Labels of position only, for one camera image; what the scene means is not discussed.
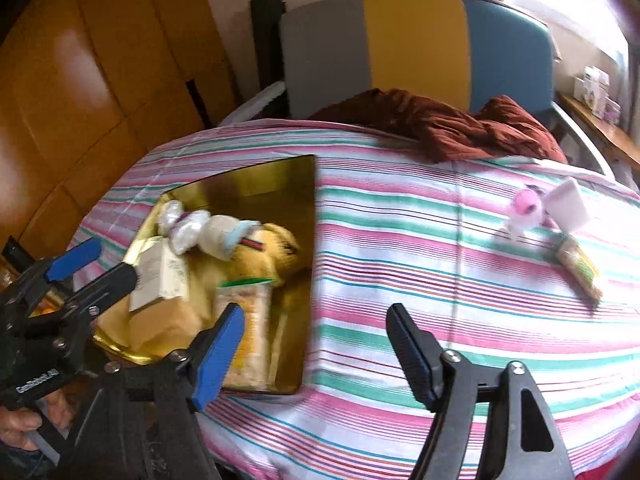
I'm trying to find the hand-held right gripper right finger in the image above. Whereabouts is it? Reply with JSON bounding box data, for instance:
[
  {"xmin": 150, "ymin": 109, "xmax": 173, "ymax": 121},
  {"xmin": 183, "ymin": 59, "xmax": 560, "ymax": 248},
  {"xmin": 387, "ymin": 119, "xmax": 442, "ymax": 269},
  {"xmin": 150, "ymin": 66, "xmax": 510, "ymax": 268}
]
[{"xmin": 386, "ymin": 302, "xmax": 576, "ymax": 480}]

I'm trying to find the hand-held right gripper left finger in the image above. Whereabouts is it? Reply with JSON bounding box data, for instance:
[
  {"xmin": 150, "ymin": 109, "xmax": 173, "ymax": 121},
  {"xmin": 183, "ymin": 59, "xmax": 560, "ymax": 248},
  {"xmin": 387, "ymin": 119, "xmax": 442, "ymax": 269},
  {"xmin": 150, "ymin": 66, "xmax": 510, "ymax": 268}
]
[{"xmin": 65, "ymin": 302, "xmax": 246, "ymax": 480}]

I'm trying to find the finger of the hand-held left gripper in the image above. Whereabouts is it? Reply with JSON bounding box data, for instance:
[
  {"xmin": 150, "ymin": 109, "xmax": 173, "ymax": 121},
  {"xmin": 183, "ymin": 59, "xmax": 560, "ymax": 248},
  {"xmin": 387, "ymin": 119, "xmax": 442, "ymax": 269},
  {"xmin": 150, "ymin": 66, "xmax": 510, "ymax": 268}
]
[
  {"xmin": 55, "ymin": 262, "xmax": 138, "ymax": 331},
  {"xmin": 5, "ymin": 237, "xmax": 103, "ymax": 311}
]

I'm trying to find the clear cracker packet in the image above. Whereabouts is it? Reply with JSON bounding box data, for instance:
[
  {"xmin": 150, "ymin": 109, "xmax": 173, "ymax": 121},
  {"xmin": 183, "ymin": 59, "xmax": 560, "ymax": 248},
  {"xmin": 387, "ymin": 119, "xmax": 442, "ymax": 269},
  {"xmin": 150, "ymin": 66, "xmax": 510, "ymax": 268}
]
[{"xmin": 217, "ymin": 280, "xmax": 275, "ymax": 391}]

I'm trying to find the white printed carton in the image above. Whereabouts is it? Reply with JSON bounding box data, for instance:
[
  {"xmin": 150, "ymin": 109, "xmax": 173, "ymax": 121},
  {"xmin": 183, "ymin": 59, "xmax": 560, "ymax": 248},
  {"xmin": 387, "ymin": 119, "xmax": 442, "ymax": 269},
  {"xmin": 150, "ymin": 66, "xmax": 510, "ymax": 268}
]
[{"xmin": 129, "ymin": 240, "xmax": 191, "ymax": 313}]

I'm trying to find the yellow sponge block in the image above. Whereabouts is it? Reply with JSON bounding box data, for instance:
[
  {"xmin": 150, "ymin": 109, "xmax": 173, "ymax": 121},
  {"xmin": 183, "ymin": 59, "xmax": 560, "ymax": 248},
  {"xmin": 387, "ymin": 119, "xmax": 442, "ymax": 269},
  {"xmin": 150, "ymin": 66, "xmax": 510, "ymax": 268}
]
[{"xmin": 100, "ymin": 295, "xmax": 203, "ymax": 361}]

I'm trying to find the yellow plush toy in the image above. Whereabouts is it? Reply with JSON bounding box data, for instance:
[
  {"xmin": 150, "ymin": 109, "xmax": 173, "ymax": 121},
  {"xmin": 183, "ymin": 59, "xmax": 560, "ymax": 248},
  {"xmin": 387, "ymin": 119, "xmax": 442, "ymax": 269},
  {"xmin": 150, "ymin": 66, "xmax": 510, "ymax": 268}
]
[{"xmin": 200, "ymin": 215, "xmax": 303, "ymax": 291}]

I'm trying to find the gold tray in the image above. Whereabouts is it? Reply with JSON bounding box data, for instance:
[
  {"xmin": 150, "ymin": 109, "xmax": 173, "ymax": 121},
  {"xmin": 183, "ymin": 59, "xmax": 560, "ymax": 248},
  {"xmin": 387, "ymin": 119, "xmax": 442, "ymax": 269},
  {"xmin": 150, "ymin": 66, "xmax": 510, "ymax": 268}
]
[{"xmin": 92, "ymin": 154, "xmax": 318, "ymax": 396}]

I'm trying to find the person's left hand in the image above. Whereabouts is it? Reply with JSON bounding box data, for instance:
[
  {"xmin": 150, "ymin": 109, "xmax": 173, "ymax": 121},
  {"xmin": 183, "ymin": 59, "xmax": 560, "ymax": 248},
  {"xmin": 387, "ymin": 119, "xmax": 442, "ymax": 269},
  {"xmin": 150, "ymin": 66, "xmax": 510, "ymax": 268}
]
[{"xmin": 0, "ymin": 390, "xmax": 76, "ymax": 447}]

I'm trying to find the pink toy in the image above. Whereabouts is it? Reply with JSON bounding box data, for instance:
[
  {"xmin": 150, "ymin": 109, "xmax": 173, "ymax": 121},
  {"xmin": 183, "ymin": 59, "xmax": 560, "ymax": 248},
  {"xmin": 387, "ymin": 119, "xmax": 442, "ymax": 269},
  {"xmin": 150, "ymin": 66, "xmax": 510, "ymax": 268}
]
[{"xmin": 505, "ymin": 185, "xmax": 556, "ymax": 241}]

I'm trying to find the green label snack packet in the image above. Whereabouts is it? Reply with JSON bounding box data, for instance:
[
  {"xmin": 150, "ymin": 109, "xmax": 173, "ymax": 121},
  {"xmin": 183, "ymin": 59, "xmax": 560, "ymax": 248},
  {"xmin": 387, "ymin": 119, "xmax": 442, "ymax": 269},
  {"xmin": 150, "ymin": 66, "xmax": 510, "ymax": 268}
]
[{"xmin": 555, "ymin": 234, "xmax": 603, "ymax": 303}]

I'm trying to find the wooden wardrobe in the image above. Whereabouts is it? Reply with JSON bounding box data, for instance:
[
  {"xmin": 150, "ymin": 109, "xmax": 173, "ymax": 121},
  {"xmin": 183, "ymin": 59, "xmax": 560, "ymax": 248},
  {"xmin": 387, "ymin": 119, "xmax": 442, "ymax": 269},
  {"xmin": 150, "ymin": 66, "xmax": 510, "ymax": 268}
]
[{"xmin": 0, "ymin": 0, "xmax": 238, "ymax": 261}]

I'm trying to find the white block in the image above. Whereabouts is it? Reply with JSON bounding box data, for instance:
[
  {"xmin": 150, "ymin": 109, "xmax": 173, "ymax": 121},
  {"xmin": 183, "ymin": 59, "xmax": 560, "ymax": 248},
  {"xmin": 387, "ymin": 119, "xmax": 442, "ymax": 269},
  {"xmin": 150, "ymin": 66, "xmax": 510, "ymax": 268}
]
[{"xmin": 545, "ymin": 178, "xmax": 593, "ymax": 233}]

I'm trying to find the maroon cloth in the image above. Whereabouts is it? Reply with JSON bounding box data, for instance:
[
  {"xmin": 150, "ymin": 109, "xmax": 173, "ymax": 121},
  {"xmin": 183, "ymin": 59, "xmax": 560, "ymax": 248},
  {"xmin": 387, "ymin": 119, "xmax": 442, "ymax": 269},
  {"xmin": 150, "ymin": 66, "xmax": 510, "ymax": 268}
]
[{"xmin": 310, "ymin": 88, "xmax": 568, "ymax": 163}]

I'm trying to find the wooden side table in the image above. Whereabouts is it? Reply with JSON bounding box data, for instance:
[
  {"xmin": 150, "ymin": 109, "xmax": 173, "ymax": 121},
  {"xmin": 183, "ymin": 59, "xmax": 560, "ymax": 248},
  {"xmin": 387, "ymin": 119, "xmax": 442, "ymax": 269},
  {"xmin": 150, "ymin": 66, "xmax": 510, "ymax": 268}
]
[{"xmin": 557, "ymin": 92, "xmax": 640, "ymax": 171}]

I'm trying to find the grey yellow blue headboard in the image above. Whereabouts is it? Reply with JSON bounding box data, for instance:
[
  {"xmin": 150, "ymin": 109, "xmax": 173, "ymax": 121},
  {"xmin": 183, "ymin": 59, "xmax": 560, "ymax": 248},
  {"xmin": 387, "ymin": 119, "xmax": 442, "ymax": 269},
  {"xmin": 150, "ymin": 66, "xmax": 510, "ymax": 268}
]
[{"xmin": 279, "ymin": 0, "xmax": 556, "ymax": 118}]

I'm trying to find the white bed rail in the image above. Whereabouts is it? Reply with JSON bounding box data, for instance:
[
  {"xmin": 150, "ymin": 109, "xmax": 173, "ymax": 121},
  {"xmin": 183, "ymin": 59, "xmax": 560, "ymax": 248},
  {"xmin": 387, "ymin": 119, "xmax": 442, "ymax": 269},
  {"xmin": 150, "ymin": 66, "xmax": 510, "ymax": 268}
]
[
  {"xmin": 547, "ymin": 102, "xmax": 616, "ymax": 178},
  {"xmin": 220, "ymin": 82, "xmax": 286, "ymax": 123}
]

